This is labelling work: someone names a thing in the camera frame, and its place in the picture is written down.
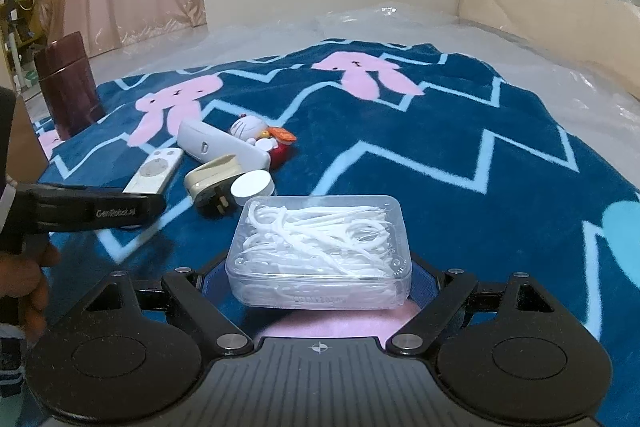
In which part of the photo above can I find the brown cardboard box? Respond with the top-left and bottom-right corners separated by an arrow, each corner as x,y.
12,97 -> 51,182

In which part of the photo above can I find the white oblong device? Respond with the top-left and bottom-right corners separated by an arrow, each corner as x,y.
177,119 -> 272,170

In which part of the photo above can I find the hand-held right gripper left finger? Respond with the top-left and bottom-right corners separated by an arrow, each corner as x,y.
79,253 -> 254,356

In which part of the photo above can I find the person's left hand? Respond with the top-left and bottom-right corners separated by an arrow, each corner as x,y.
0,242 -> 62,339

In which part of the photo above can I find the clear floss pick box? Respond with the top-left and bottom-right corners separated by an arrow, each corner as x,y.
225,194 -> 413,310

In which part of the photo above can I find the beige plug adapter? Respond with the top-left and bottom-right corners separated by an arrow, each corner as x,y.
184,154 -> 246,215

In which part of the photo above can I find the clear plastic mattress cover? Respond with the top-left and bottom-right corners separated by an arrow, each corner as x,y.
25,2 -> 640,188

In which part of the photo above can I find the white remote control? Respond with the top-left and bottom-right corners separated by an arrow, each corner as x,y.
122,147 -> 185,196

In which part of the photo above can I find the red white cat figurine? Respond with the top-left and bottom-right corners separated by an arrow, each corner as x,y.
229,113 -> 297,168

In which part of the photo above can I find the dark maroon lidded jar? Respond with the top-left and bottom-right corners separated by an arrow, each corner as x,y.
34,32 -> 106,142

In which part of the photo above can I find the small white round jar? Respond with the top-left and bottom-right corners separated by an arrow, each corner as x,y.
230,171 -> 276,199

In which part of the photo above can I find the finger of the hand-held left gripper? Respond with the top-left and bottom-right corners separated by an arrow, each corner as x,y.
30,185 -> 167,234

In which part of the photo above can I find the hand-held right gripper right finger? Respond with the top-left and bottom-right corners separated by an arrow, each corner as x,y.
387,256 -> 567,356

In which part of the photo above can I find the blue rabbit printed blanket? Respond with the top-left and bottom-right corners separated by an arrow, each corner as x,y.
0,38 -> 640,358

